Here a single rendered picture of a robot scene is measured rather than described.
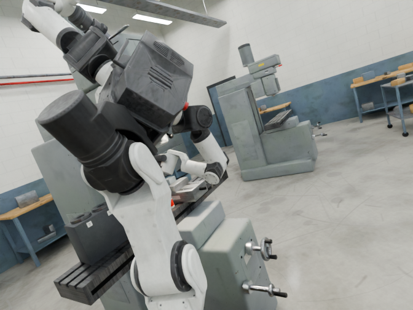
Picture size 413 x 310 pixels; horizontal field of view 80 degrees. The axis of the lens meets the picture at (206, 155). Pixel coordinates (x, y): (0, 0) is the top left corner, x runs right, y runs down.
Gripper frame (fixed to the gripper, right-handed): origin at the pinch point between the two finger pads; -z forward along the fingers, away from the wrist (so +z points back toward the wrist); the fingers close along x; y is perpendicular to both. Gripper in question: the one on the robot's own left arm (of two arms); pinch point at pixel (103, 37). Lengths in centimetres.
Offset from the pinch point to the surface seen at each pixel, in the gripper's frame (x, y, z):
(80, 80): -21.2, -16.0, -4.0
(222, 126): -147, 245, -667
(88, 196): -45, -74, -32
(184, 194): 14, -82, -47
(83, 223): -11, -95, 0
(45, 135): -83, -23, -27
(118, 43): 15.1, -16.3, 5.7
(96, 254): -11, -108, -7
